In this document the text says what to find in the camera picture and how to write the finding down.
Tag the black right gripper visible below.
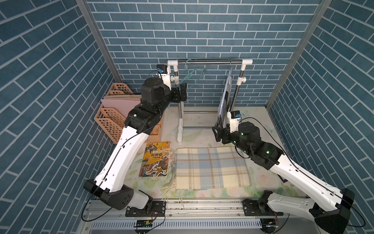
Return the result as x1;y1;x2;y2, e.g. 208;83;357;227
212;123;250;156

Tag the black white checkered scarf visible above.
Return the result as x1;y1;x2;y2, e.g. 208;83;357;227
215;74;233;129

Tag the green clothes hanger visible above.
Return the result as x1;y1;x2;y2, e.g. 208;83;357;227
178;59;206;91

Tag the pastel plaid scarf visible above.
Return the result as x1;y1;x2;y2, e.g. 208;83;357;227
162;147;251;199

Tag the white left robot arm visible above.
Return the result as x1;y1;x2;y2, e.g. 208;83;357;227
83;77;187;213

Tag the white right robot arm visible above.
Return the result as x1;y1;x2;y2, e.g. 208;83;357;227
212;122;355;234

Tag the pink pressure file folder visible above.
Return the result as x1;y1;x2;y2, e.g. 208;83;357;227
101;99;140;117

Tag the orange plastic file organizer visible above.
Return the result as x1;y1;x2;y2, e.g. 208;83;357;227
94;82;163;144

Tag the white steel clothes rack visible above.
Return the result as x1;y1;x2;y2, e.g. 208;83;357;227
167;58;253;142

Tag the yellow comic book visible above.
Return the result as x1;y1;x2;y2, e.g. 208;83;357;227
139;141;171;177

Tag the dark blue notebook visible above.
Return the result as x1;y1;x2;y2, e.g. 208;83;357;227
278;175;288;183

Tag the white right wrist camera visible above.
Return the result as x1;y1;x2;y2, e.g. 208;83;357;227
227;110;241;133

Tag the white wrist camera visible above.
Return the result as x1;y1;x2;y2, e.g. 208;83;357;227
156;64;171;89
227;110;241;133

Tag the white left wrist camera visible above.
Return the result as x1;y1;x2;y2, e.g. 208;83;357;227
156;64;171;89

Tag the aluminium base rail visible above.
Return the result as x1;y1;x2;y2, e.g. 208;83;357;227
87;198;281;232

